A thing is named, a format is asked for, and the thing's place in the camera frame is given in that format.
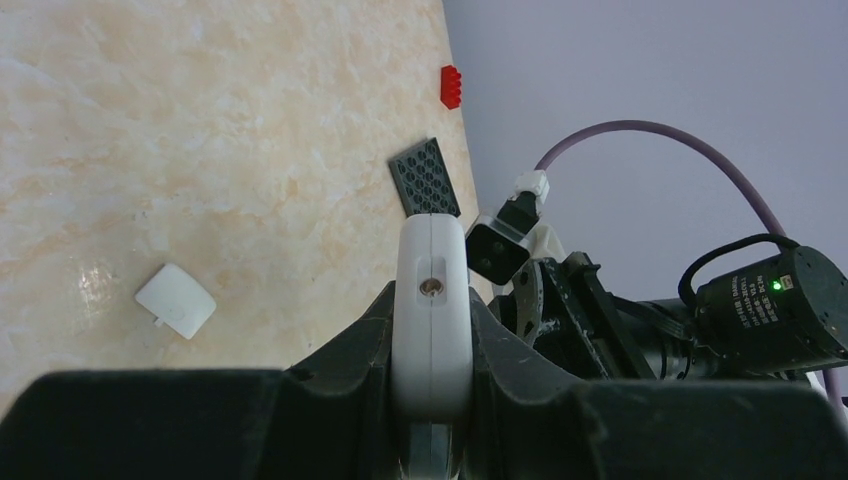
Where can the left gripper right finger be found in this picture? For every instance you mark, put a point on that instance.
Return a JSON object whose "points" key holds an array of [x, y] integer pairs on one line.
{"points": [[532, 420]]}

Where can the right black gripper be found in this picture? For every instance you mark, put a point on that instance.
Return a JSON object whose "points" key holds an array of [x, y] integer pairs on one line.
{"points": [[561, 310]]}

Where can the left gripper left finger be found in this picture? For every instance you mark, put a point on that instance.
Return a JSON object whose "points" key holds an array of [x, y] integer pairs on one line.
{"points": [[326, 417]]}

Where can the white remote control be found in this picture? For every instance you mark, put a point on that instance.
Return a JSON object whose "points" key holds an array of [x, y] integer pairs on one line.
{"points": [[431, 369]]}

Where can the white battery cover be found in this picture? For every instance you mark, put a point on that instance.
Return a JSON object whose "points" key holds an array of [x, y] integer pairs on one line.
{"points": [[177, 300]]}

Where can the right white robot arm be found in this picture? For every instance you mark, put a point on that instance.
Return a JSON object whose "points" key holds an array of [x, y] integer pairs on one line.
{"points": [[761, 308]]}

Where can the dark grey studded baseplate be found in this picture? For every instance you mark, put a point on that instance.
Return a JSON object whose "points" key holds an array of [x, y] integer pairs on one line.
{"points": [[422, 180]]}

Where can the red toy brick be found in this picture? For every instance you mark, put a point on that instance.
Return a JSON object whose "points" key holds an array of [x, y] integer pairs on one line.
{"points": [[450, 87]]}

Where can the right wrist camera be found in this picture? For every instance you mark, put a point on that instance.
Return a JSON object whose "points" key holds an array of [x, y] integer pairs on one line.
{"points": [[498, 245]]}

